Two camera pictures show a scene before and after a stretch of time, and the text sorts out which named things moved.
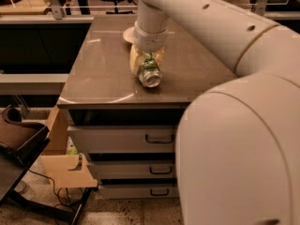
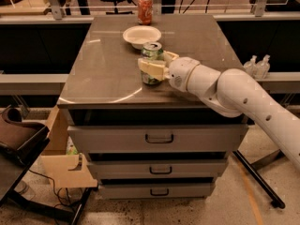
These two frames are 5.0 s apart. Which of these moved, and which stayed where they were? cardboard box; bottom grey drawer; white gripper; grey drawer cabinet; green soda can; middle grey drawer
Moved: green soda can; white gripper
Stayed: grey drawer cabinet; middle grey drawer; bottom grey drawer; cardboard box
